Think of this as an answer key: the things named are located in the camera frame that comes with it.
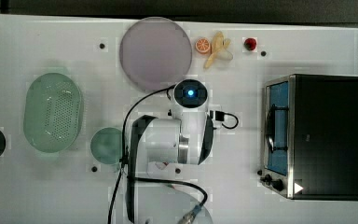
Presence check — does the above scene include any toy peeled banana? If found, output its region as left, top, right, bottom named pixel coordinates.
left=203, top=31, right=233, bottom=69

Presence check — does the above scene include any toy orange slice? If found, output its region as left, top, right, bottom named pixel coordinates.
left=195, top=37, right=211, bottom=54

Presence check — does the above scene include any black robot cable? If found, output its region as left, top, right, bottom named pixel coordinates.
left=106, top=85, right=209, bottom=224

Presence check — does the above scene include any green mug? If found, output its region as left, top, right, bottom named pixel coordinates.
left=90, top=127, right=122, bottom=165

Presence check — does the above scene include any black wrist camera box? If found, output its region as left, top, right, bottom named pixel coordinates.
left=210, top=110, right=240, bottom=130

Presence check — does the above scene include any green perforated colander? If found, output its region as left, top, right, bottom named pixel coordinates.
left=23, top=73, right=83, bottom=153

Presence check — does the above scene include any small red toy fruit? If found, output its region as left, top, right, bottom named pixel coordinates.
left=244, top=38, right=257, bottom=51

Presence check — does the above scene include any lilac round plate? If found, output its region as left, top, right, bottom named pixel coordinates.
left=119, top=17, right=192, bottom=91

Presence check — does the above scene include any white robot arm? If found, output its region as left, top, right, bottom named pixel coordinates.
left=125, top=79, right=214, bottom=224

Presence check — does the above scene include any red felt ketchup bottle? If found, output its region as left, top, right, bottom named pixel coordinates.
left=148, top=161, right=169, bottom=172

